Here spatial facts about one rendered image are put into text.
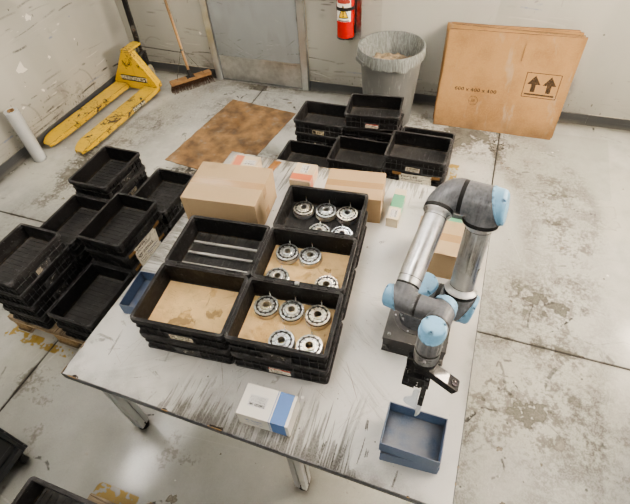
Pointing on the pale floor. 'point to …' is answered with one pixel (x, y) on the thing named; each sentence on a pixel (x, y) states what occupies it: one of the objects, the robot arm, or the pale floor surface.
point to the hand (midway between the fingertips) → (422, 397)
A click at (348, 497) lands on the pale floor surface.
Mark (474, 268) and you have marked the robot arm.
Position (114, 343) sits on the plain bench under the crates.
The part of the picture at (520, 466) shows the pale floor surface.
